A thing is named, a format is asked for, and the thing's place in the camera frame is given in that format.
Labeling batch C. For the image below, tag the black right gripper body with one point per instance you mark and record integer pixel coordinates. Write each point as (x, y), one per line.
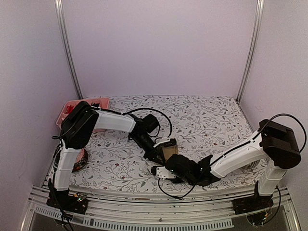
(189, 180)

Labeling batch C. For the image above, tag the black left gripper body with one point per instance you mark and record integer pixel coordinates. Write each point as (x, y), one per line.
(140, 140)

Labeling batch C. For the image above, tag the tan beige underwear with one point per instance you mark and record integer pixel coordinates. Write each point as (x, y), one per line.
(169, 151)

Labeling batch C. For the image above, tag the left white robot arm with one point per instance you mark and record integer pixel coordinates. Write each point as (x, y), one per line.
(77, 129)

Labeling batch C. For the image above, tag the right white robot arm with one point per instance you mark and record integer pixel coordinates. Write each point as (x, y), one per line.
(272, 140)

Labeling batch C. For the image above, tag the floral patterned table cloth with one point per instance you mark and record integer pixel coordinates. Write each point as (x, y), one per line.
(202, 126)

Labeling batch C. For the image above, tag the red patterned bowl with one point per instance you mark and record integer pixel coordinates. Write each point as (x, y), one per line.
(81, 160)

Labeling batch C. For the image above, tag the red rolled cloth in box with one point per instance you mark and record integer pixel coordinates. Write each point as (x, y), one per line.
(69, 109)

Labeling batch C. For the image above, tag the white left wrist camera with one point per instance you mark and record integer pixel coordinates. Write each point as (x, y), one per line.
(166, 142)

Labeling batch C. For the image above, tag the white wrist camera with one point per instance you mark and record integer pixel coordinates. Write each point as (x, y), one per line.
(162, 173)
(166, 142)

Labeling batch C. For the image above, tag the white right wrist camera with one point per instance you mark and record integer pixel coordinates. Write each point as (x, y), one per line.
(162, 173)

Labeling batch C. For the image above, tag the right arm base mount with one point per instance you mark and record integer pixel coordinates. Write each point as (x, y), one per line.
(252, 203)

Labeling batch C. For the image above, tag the aluminium front rail frame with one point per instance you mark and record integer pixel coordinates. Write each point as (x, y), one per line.
(126, 211)

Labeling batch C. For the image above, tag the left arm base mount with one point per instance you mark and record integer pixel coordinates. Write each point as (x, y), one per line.
(77, 203)

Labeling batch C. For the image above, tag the left aluminium corner post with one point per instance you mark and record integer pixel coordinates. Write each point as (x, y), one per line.
(64, 35)

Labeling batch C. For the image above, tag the aluminium corner post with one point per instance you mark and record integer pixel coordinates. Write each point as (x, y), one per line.
(64, 35)
(252, 49)

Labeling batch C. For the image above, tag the right aluminium corner post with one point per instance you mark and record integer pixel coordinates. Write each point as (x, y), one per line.
(252, 49)

